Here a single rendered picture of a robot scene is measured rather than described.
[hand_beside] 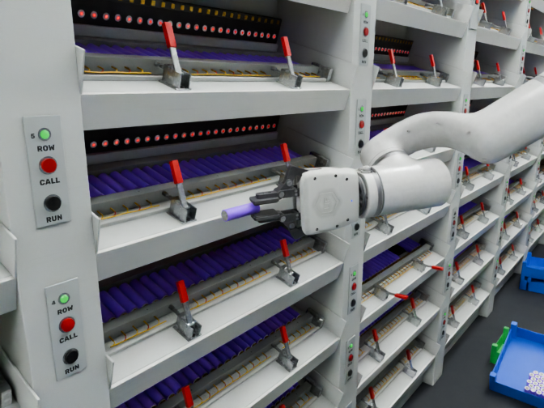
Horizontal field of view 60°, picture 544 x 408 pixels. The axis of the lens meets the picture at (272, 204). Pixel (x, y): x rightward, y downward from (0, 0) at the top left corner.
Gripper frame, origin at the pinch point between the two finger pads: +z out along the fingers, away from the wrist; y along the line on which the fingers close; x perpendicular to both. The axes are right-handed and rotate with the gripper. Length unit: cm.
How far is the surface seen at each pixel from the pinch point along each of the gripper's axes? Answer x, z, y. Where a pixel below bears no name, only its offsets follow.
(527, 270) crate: 123, -178, 95
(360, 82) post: 26.8, -30.2, -16.6
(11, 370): -11.3, 36.3, 12.6
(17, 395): -11.8, 36.2, 15.8
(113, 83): -2.7, 19.6, -20.2
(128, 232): -4.2, 20.6, -0.5
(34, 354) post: -14.8, 32.5, 9.2
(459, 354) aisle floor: 78, -101, 101
